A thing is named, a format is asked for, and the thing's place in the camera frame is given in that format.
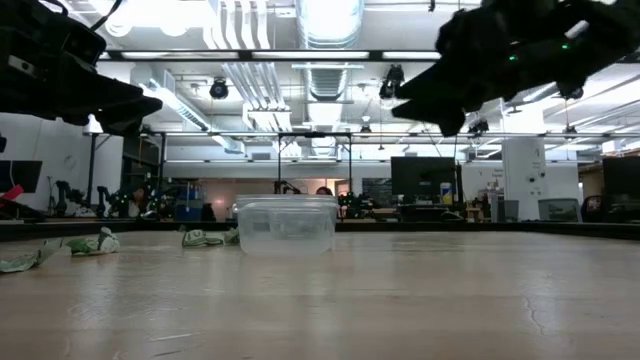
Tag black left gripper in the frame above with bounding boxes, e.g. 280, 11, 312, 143
0, 44, 164, 137

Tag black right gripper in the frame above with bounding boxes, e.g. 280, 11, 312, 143
392, 29, 571, 137

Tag grey bin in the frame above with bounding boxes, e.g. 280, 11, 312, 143
537, 198, 582, 223

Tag clear plastic bin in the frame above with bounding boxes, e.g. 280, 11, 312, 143
234, 193, 342, 214

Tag dark shelving unit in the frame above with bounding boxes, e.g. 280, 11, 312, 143
121, 132, 167, 221

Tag black computer monitor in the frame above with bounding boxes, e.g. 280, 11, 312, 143
390, 156, 457, 204
602, 157, 640, 201
0, 159, 44, 194

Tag blue storage bins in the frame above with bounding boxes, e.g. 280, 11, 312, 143
167, 179, 204, 221

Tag white pillar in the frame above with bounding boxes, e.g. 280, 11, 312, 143
502, 137, 549, 222

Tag red object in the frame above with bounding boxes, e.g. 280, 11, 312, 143
0, 184, 25, 207

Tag red and black chair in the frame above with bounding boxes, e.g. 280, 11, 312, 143
581, 195, 604, 222

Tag clear rectangular plastic container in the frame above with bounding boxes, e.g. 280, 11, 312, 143
237, 201, 339, 258

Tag black vertical post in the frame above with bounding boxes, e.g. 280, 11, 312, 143
87, 132, 97, 204

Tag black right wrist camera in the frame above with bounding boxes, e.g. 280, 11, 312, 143
435, 8, 494, 54

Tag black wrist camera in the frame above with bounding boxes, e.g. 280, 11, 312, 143
435, 8, 494, 54
44, 14, 109, 71

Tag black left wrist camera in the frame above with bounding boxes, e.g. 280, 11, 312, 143
44, 14, 109, 71

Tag black left camera cable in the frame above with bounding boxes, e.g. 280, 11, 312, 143
42, 0, 125, 34

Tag black square frame stand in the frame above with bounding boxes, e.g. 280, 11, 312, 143
277, 131, 353, 196

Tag silver ventilation duct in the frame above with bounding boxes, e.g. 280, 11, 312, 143
294, 0, 366, 101

